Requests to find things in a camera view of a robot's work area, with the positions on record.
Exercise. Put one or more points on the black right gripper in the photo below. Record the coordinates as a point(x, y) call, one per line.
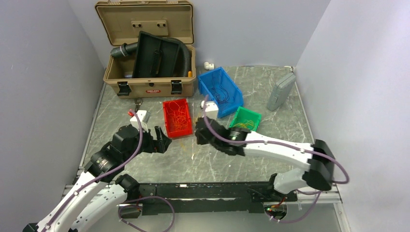
point(200, 139)

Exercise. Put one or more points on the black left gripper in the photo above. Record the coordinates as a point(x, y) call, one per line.
point(159, 145)

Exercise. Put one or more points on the white pipe elbow fitting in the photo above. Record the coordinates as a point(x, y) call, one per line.
point(209, 66)

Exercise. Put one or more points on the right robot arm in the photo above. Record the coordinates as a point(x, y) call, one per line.
point(313, 164)

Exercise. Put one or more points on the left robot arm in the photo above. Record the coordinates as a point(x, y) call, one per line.
point(100, 184)

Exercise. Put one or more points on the red plastic bin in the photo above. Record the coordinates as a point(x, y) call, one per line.
point(178, 122)

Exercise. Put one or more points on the green plastic bin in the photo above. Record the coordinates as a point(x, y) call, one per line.
point(245, 118)

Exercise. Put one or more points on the blue plastic bin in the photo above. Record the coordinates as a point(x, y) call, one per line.
point(221, 89)

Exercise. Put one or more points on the silver combination wrench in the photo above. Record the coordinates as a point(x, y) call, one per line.
point(138, 102)

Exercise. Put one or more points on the grey plastic case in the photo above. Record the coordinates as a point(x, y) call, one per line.
point(281, 91)

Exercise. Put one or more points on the tan open toolbox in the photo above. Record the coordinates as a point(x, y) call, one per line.
point(123, 20)

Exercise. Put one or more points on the black tray insert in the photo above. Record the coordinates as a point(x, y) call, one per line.
point(155, 56)

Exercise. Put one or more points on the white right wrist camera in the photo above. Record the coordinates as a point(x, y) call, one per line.
point(211, 109)

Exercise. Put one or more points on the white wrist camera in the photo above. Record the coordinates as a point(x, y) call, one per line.
point(139, 119)
point(211, 109)

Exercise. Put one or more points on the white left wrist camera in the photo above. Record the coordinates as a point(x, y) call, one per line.
point(139, 119)

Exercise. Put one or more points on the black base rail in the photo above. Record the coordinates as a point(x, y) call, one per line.
point(158, 198)

